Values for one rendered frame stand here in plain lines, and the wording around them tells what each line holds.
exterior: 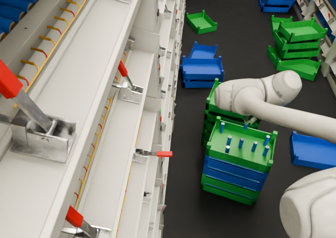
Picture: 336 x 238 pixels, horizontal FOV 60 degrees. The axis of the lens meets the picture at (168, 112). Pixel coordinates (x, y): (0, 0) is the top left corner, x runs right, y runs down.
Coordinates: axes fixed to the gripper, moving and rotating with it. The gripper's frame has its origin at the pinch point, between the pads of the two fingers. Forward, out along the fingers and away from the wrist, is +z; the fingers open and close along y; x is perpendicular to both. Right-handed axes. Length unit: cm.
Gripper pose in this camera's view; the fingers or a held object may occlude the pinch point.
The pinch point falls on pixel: (250, 119)
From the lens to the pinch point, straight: 139.6
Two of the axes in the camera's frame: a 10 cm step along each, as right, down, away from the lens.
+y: 9.9, -1.1, 1.1
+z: -0.7, 3.4, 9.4
